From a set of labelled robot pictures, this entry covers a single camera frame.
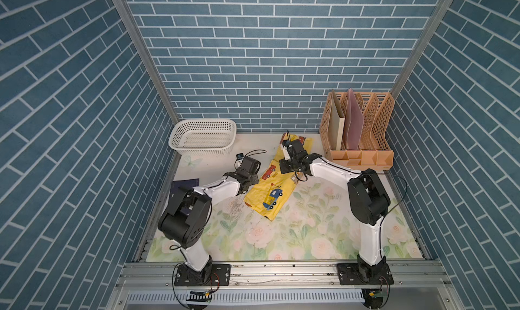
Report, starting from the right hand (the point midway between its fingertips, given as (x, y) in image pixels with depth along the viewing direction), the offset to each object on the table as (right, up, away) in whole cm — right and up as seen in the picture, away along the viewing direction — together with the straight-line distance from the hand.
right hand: (283, 164), depth 98 cm
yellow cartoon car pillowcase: (-8, -15, -3) cm, 17 cm away
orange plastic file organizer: (+47, +6, +4) cm, 48 cm away
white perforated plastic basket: (-46, +14, +21) cm, 53 cm away
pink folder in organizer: (+36, +21, +4) cm, 42 cm away
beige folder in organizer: (+23, +20, -9) cm, 31 cm away
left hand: (-14, -6, -2) cm, 15 cm away
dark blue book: (-46, -10, +3) cm, 47 cm away
